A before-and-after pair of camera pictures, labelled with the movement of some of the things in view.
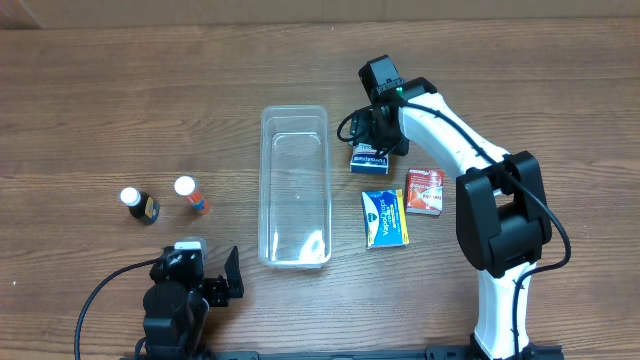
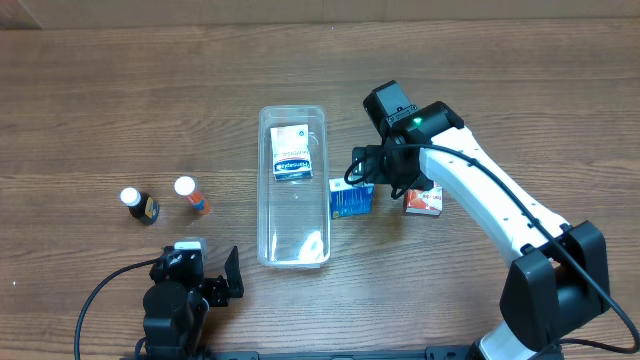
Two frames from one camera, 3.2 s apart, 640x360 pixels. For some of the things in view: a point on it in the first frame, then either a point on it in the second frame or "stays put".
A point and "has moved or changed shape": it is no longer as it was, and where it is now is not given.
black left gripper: [216, 289] stays put
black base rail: [434, 353] stays put
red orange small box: [424, 193] stays put
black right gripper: [373, 129] → [365, 163]
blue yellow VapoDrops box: [385, 219] → [346, 200]
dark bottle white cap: [141, 205] stays put
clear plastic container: [295, 187] stays put
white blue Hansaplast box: [365, 160] has moved or changed shape
